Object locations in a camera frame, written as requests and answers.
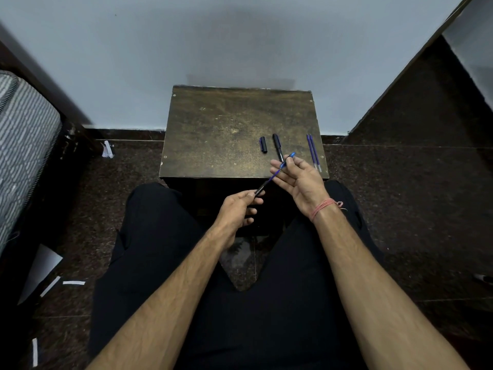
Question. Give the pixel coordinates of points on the person's right hand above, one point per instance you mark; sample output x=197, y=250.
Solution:
x=306, y=186

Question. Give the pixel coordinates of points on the person's left hand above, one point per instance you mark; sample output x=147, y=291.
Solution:
x=233, y=211

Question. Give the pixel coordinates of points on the person's left thumb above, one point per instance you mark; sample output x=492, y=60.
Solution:
x=248, y=193

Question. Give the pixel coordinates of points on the person's right thumb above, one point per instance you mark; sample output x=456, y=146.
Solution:
x=297, y=161

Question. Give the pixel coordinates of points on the blue pen refill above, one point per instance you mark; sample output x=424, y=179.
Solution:
x=311, y=150
x=316, y=154
x=285, y=164

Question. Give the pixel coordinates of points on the black pen barrel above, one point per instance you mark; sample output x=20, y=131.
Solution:
x=263, y=188

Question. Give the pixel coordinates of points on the person's left forearm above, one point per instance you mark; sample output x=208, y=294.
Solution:
x=165, y=296

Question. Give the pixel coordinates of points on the person's right forearm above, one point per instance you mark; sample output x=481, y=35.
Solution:
x=369, y=288

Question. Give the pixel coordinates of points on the black pen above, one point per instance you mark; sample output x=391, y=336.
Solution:
x=278, y=147

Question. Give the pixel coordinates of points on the black pen cap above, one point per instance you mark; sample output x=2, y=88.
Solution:
x=263, y=144

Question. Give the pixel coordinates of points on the red thread wristband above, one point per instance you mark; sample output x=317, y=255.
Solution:
x=322, y=207

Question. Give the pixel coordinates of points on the dark wooden small table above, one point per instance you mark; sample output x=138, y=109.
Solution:
x=223, y=134

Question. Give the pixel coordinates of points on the black trousers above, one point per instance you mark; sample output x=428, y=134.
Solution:
x=269, y=327

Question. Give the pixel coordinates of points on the crumpled white paper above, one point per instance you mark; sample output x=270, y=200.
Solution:
x=108, y=149

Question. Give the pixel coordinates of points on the white paper strip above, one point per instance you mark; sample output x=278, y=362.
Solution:
x=35, y=352
x=74, y=283
x=50, y=286

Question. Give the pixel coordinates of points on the white paper sheet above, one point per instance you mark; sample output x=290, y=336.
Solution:
x=40, y=267

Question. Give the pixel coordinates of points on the grey striped mattress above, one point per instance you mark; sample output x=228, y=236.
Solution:
x=23, y=150

